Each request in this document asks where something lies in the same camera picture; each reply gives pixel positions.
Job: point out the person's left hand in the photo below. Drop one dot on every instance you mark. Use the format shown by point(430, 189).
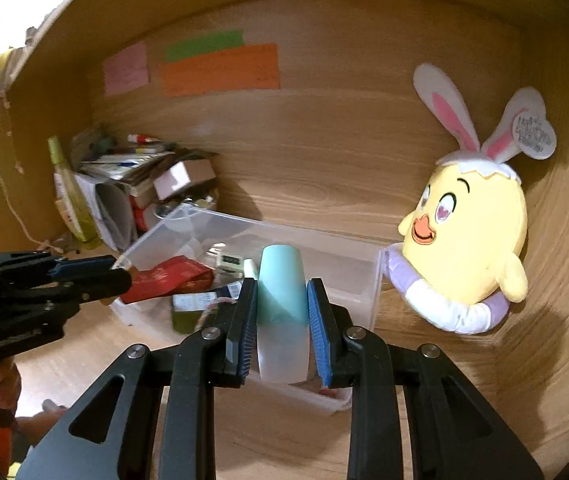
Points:
point(7, 385)

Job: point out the white paper box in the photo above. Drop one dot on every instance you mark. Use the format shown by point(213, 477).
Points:
point(109, 215)

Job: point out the yellow cloth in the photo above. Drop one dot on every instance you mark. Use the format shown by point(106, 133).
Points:
point(12, 62)

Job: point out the teal capped white tube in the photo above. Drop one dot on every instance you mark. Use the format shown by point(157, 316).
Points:
point(282, 310)

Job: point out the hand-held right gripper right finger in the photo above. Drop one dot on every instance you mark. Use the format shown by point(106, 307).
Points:
point(318, 335)

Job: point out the red packet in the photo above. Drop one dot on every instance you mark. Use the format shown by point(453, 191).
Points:
point(169, 277)

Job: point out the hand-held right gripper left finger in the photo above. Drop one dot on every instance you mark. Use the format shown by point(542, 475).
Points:
point(247, 332)

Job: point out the clear plastic storage box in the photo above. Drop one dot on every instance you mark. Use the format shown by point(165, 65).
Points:
point(334, 270)

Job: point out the green petit pump bottle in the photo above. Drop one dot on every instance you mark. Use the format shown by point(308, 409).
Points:
point(192, 322)

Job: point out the red and white marker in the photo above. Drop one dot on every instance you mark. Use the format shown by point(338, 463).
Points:
point(144, 137)

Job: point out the green sticky note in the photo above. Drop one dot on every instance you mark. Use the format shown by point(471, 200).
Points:
point(204, 46)

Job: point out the red box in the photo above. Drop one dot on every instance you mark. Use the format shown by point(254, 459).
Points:
point(143, 220)

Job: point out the small white gadget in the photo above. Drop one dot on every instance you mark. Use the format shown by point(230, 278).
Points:
point(229, 262)

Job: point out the stack of booklets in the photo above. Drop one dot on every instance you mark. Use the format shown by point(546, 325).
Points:
point(114, 165)

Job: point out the small cardboard box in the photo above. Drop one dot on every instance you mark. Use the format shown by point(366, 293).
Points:
point(184, 177)

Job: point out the yellow spray bottle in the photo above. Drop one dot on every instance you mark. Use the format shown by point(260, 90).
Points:
point(77, 205)

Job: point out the white and green tube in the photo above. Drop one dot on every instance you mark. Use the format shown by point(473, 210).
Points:
point(250, 270)

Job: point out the yellow chick plush toy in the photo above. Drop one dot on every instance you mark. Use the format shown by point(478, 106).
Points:
point(469, 240)

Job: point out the pink sticky note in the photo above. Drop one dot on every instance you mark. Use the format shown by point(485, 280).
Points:
point(125, 70)

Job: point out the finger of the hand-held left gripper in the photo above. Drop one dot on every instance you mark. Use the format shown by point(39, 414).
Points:
point(82, 266)
point(102, 286)

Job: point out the orange sticky note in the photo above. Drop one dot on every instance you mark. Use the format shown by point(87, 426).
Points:
point(219, 72)

